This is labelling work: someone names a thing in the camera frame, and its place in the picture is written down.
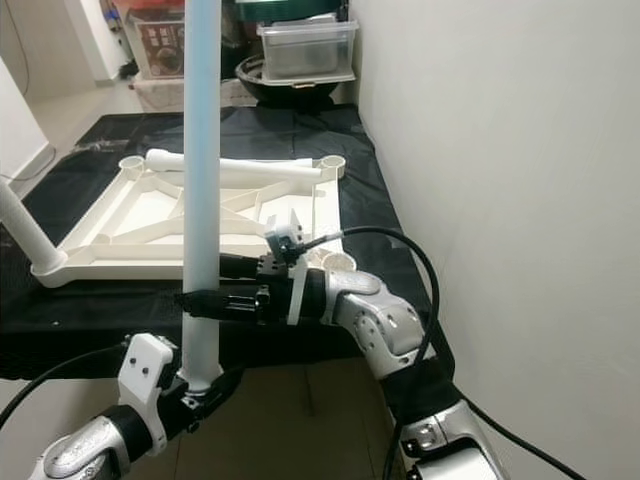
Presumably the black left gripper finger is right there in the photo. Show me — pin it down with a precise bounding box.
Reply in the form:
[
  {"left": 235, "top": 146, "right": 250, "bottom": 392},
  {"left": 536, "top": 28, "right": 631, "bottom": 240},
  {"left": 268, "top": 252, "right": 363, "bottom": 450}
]
[{"left": 205, "top": 368, "right": 246, "bottom": 409}]

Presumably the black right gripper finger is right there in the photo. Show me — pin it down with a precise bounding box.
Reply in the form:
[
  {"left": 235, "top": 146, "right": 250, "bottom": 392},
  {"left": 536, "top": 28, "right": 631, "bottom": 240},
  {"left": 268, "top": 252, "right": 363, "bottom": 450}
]
[{"left": 180, "top": 290, "right": 233, "bottom": 321}]

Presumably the white plastic table leg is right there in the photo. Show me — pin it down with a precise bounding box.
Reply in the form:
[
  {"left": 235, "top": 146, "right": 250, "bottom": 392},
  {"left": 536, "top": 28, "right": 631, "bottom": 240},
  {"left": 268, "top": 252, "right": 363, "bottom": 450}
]
[
  {"left": 0, "top": 180, "right": 66, "bottom": 276},
  {"left": 145, "top": 148, "right": 321, "bottom": 181},
  {"left": 180, "top": 0, "right": 223, "bottom": 393}
]

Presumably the cream plastic table top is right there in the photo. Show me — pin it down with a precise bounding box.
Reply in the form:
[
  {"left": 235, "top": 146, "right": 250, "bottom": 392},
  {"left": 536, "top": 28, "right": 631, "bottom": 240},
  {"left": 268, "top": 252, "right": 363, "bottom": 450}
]
[{"left": 37, "top": 153, "right": 359, "bottom": 291}]

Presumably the black tablecloth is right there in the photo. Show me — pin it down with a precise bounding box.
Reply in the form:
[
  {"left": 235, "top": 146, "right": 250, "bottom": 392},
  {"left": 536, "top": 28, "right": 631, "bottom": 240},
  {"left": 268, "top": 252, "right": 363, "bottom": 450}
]
[{"left": 0, "top": 105, "right": 456, "bottom": 381}]

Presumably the small clear tape patch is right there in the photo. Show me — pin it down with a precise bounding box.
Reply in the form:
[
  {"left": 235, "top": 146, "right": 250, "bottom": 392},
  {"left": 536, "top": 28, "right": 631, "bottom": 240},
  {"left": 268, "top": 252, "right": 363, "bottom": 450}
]
[{"left": 85, "top": 140, "right": 126, "bottom": 157}]

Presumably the black round basin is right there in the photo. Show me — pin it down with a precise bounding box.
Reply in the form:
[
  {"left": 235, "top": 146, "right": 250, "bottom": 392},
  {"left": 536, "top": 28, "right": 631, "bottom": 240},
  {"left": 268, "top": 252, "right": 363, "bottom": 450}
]
[{"left": 235, "top": 55, "right": 346, "bottom": 109}]

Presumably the beige patterned bench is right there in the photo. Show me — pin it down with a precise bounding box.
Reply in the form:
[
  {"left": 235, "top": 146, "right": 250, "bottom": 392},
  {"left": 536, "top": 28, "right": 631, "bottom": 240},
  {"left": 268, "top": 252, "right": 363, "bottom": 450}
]
[{"left": 135, "top": 75, "right": 241, "bottom": 109}]

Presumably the clear plastic storage container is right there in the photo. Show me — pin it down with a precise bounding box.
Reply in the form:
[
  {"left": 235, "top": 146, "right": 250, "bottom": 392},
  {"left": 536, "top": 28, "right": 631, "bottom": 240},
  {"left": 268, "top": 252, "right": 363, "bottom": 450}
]
[{"left": 257, "top": 20, "right": 359, "bottom": 83}]

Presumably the black plastic bag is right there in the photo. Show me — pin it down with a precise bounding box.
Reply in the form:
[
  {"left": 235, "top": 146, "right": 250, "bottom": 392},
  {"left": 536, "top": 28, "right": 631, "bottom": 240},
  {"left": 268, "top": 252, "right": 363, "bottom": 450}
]
[{"left": 220, "top": 0, "right": 266, "bottom": 79}]

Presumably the dark floor mop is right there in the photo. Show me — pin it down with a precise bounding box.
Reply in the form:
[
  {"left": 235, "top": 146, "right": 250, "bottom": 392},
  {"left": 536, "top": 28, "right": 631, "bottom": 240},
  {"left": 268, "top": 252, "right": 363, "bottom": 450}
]
[{"left": 105, "top": 0, "right": 141, "bottom": 79}]

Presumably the clear box with orange lid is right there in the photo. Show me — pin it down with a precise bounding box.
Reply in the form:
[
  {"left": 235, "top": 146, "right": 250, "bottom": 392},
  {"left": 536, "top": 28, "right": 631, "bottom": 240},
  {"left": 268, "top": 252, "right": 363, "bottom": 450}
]
[{"left": 125, "top": 0, "right": 189, "bottom": 81}]

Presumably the green pot lid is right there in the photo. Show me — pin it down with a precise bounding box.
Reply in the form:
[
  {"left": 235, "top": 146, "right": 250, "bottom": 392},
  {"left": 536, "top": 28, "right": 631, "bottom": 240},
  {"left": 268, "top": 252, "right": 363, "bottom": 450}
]
[{"left": 235, "top": 0, "right": 346, "bottom": 23}]

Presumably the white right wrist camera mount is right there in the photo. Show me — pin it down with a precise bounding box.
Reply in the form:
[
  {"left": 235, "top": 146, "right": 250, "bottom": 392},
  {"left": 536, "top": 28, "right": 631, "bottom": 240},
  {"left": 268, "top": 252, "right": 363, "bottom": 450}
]
[{"left": 265, "top": 210, "right": 311, "bottom": 326}]

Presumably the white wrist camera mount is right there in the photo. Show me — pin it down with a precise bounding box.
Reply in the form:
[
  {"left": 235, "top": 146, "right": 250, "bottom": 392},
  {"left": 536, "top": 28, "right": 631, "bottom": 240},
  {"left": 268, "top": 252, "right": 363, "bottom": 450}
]
[
  {"left": 265, "top": 210, "right": 311, "bottom": 326},
  {"left": 117, "top": 333, "right": 176, "bottom": 461}
]

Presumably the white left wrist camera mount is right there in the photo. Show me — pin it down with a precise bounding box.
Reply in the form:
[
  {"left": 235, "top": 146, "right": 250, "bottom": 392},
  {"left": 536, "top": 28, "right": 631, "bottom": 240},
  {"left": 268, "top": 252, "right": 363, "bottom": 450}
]
[{"left": 117, "top": 333, "right": 176, "bottom": 461}]

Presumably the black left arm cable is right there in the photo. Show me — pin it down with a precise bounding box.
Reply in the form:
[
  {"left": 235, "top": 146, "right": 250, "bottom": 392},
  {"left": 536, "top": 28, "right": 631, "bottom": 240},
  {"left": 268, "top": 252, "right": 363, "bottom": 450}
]
[{"left": 0, "top": 342, "right": 131, "bottom": 426}]

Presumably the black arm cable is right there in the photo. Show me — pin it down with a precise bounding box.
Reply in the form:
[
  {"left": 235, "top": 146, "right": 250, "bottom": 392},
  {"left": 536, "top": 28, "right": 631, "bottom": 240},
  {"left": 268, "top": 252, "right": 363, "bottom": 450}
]
[
  {"left": 300, "top": 227, "right": 586, "bottom": 480},
  {"left": 0, "top": 342, "right": 131, "bottom": 426}
]

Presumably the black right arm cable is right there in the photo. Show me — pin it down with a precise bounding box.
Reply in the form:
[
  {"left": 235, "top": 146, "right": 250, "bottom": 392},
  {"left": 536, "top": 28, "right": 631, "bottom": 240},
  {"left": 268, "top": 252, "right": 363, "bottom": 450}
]
[{"left": 300, "top": 227, "right": 586, "bottom": 480}]

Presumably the thin grey wall cable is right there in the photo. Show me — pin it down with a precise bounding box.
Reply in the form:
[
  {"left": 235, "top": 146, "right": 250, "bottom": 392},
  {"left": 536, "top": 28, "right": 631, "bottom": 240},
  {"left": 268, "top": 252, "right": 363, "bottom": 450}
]
[{"left": 5, "top": 150, "right": 58, "bottom": 186}]

